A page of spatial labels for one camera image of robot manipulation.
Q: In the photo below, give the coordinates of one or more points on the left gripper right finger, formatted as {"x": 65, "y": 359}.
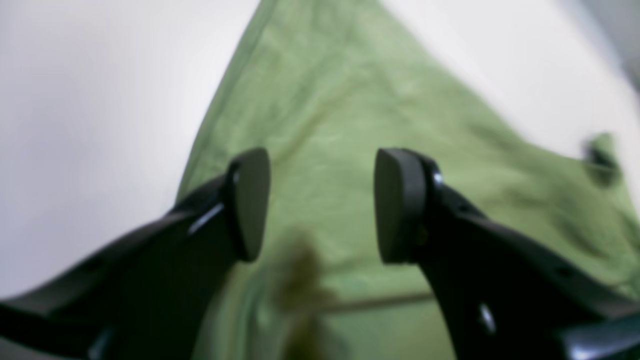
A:
{"x": 503, "y": 296}

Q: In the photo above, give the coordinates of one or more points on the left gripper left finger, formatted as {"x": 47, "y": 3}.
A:
{"x": 144, "y": 296}

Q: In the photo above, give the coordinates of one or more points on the green t-shirt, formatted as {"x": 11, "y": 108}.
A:
{"x": 322, "y": 85}

